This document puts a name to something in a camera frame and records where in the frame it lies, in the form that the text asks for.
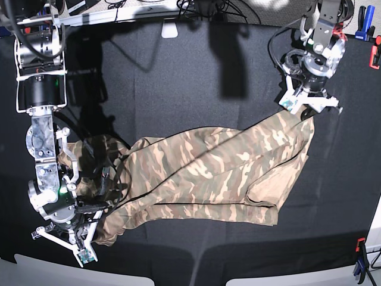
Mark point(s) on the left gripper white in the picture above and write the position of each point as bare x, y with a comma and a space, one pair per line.
317, 102

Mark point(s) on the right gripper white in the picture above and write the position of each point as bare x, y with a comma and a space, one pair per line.
76, 239

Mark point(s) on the black table cloth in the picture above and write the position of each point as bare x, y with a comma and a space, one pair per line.
126, 80

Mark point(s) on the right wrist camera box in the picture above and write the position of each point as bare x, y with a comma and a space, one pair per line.
85, 256

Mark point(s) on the orange blue clamp right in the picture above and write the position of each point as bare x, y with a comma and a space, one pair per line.
362, 264

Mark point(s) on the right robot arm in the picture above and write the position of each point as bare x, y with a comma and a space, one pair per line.
41, 92

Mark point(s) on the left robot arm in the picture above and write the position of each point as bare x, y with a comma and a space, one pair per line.
307, 69

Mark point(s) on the red clamp far right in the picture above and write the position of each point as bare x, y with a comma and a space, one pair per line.
375, 54

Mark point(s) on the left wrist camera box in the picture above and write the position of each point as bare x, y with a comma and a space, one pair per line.
289, 102

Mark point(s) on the camouflage t-shirt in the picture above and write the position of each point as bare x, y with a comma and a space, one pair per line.
205, 173

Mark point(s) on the blue clamp far right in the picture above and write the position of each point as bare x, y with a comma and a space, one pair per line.
365, 29

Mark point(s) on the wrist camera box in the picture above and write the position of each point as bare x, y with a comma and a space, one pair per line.
85, 256
289, 102

